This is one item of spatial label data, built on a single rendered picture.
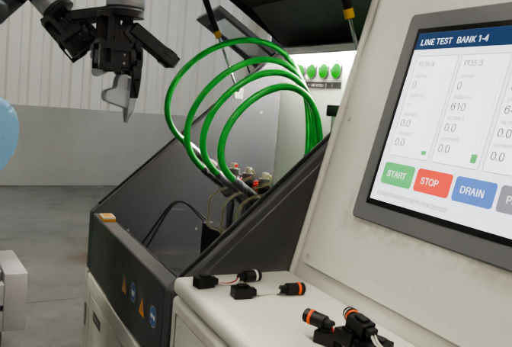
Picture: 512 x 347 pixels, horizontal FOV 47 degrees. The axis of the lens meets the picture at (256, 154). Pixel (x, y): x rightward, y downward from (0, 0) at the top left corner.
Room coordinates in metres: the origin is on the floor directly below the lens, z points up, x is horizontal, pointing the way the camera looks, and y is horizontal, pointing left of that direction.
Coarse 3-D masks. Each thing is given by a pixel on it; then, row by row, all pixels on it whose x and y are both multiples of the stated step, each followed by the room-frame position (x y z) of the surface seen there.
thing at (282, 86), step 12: (276, 84) 1.16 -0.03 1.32; (288, 84) 1.17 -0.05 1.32; (252, 96) 1.13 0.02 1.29; (240, 108) 1.12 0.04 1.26; (312, 108) 1.19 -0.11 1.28; (228, 120) 1.11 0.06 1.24; (228, 132) 1.11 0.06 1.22; (228, 168) 1.12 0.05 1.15; (240, 180) 1.13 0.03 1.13; (252, 192) 1.14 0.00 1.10
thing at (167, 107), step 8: (232, 40) 1.37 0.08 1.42; (240, 40) 1.38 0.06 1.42; (248, 40) 1.39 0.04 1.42; (256, 40) 1.40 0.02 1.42; (264, 40) 1.41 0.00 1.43; (208, 48) 1.35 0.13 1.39; (216, 48) 1.35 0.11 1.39; (272, 48) 1.42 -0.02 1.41; (280, 48) 1.43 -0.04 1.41; (200, 56) 1.34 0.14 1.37; (288, 56) 1.44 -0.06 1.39; (192, 64) 1.33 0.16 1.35; (184, 72) 1.32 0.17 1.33; (176, 80) 1.31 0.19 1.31; (168, 88) 1.31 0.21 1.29; (168, 96) 1.31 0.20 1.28; (168, 104) 1.31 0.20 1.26; (304, 104) 1.47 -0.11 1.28; (168, 112) 1.31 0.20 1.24; (168, 120) 1.31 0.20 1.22; (176, 128) 1.32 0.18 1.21; (176, 136) 1.32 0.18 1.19
